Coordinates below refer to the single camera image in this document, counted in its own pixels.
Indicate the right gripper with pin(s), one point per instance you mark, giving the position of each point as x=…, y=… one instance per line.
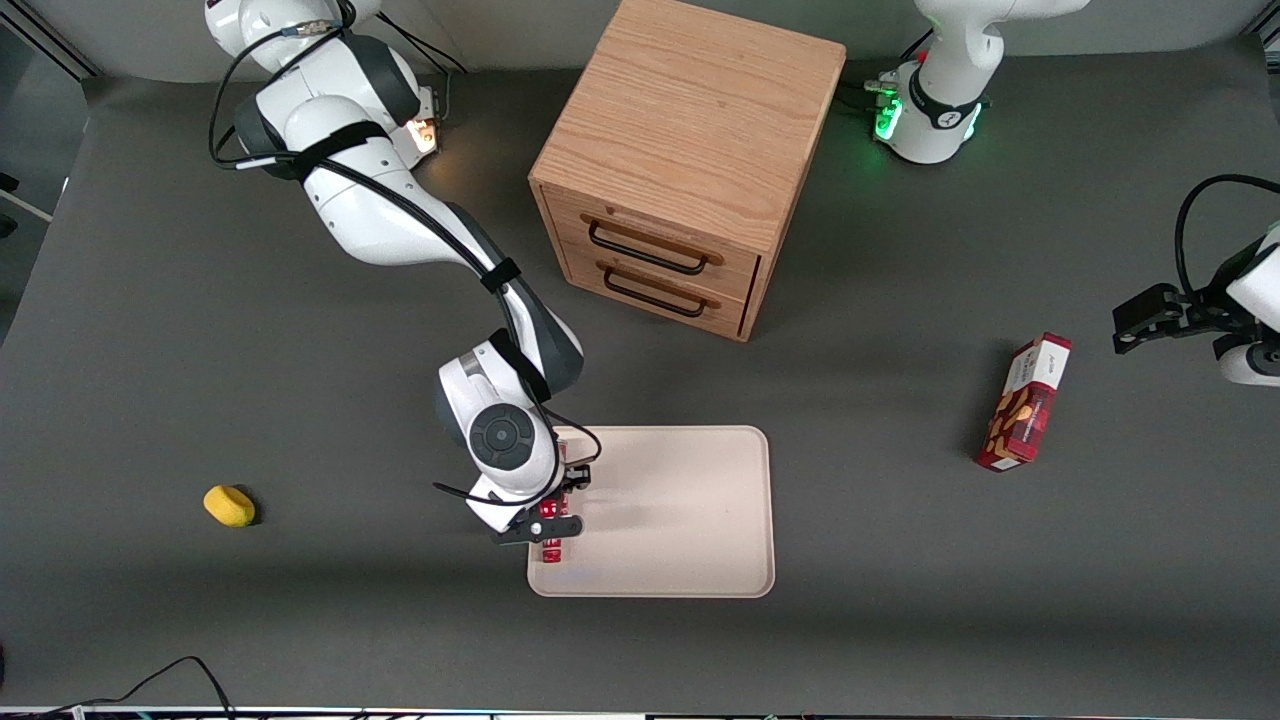
x=576, y=479

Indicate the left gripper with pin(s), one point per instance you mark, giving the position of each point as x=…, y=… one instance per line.
x=1197, y=309

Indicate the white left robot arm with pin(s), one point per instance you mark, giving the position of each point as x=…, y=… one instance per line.
x=940, y=110

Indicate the beige plastic tray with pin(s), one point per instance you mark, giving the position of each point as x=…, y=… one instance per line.
x=680, y=520

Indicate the red cookie box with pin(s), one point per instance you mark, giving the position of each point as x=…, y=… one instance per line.
x=1025, y=405

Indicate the wooden drawer front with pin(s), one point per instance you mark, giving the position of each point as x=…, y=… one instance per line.
x=735, y=268
x=725, y=312

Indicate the yellow sponge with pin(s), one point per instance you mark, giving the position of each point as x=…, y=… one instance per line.
x=230, y=506

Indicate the wooden drawer cabinet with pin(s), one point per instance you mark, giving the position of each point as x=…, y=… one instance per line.
x=690, y=110

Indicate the grey aluminium frame rail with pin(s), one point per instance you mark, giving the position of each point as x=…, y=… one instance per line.
x=50, y=40

